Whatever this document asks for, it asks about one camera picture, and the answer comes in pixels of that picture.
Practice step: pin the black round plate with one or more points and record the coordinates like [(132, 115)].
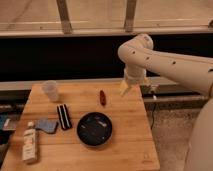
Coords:
[(94, 129)]

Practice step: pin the blue grey cloth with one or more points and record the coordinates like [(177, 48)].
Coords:
[(46, 125)]

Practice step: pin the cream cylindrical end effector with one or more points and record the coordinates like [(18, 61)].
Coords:
[(126, 85)]

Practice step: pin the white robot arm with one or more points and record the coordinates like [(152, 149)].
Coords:
[(193, 72)]

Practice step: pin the black white striped eraser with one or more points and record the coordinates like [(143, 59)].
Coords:
[(64, 117)]

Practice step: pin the clear plastic cup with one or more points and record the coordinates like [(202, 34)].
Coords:
[(50, 89)]

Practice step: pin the white tube bottle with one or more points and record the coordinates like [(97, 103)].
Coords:
[(30, 144)]

